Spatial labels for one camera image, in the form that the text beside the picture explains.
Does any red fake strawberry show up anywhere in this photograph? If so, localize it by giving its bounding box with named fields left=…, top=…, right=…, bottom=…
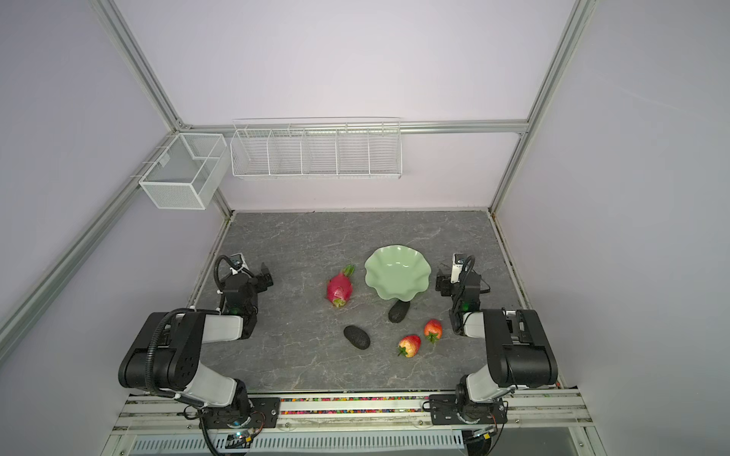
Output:
left=398, top=334, right=421, bottom=358
left=423, top=319, right=443, bottom=344

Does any dark fake avocado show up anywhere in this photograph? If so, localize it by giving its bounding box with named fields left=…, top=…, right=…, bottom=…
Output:
left=343, top=325, right=371, bottom=351
left=388, top=300, right=411, bottom=323

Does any pink fake dragon fruit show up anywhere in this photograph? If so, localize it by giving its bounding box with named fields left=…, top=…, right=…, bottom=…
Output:
left=326, top=264, right=355, bottom=308

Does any dark fake avocado front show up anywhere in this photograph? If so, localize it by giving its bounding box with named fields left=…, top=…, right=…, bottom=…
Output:
left=343, top=325, right=371, bottom=351

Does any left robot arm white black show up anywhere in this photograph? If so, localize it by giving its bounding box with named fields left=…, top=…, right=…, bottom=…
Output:
left=118, top=256, right=274, bottom=429

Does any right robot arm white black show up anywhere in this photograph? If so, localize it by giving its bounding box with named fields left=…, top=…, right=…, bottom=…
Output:
left=435, top=270, right=558, bottom=424

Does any green wavy fruit bowl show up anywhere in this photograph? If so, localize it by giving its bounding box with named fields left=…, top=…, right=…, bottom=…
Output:
left=364, top=245, right=432, bottom=301

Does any small white mesh basket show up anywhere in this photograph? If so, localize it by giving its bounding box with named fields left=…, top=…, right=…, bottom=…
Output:
left=140, top=133, right=231, bottom=210

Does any white vent grille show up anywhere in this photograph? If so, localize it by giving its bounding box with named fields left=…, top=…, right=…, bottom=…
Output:
left=127, top=431, right=466, bottom=455

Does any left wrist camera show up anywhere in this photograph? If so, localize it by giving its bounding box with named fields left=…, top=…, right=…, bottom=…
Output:
left=229, top=253, right=249, bottom=274

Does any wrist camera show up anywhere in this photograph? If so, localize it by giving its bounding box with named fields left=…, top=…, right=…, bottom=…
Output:
left=451, top=253, right=468, bottom=283
left=229, top=253, right=249, bottom=274

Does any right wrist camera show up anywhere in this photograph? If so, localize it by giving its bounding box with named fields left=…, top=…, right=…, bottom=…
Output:
left=451, top=253, right=468, bottom=283

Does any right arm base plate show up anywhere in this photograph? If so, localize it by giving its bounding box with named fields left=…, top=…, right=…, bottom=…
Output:
left=422, top=393, right=508, bottom=426

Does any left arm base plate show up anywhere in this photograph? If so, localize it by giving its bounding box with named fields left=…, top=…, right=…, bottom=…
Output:
left=202, top=396, right=281, bottom=431

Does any aluminium front rail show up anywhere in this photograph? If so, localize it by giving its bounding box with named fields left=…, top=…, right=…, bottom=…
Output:
left=111, top=389, right=595, bottom=435

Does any long white wire basket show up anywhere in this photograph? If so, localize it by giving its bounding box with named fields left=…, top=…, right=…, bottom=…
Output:
left=229, top=117, right=403, bottom=179

